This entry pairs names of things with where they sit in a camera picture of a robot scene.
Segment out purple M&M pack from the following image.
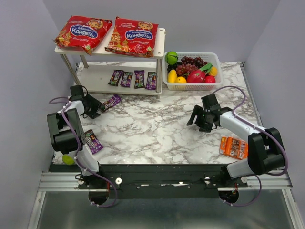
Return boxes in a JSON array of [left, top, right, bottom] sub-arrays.
[[120, 72, 133, 88], [145, 72, 157, 90], [100, 94, 122, 112], [108, 70, 124, 86], [134, 70, 145, 89], [85, 129, 103, 155]]

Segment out red candy bag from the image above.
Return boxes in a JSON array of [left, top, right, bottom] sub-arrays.
[[105, 17, 159, 58], [54, 16, 113, 56]]

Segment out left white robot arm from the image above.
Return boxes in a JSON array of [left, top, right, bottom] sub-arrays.
[[47, 85, 102, 176]]

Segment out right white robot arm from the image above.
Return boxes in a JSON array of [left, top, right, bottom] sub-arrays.
[[187, 94, 288, 180]]

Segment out white two-tier shelf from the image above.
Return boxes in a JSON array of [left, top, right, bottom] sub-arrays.
[[54, 27, 165, 98]]

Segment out red toy apple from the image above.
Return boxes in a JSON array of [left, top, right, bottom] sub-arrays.
[[204, 75, 216, 83]]

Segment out pink toy dragon fruit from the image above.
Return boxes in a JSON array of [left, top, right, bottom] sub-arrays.
[[186, 62, 213, 83]]

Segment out yellow toy lemon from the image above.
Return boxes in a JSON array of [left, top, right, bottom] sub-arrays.
[[175, 76, 187, 83]]

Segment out orange yellow toy fruit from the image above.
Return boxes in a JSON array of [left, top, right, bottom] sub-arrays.
[[208, 66, 218, 77]]

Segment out orange snack box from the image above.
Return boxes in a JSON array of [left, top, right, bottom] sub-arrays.
[[219, 137, 248, 160]]

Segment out red toy grapes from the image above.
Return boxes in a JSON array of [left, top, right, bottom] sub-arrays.
[[176, 63, 198, 76]]

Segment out yellow toy mango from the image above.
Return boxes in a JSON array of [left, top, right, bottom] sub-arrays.
[[167, 69, 178, 83]]

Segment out dark purple toy grapes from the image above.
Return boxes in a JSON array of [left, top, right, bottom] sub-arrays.
[[181, 56, 208, 68]]

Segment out green toy pear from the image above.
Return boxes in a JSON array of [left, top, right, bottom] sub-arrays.
[[62, 154, 75, 166]]

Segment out white plastic fruit basket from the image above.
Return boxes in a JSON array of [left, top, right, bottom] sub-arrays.
[[162, 52, 223, 91]]

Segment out green toy ball fruit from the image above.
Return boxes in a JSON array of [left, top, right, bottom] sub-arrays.
[[165, 51, 179, 65]]

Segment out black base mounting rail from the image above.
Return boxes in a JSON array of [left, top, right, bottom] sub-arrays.
[[49, 164, 248, 200]]

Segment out aluminium frame rail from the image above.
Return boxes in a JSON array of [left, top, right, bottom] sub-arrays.
[[38, 172, 293, 192]]

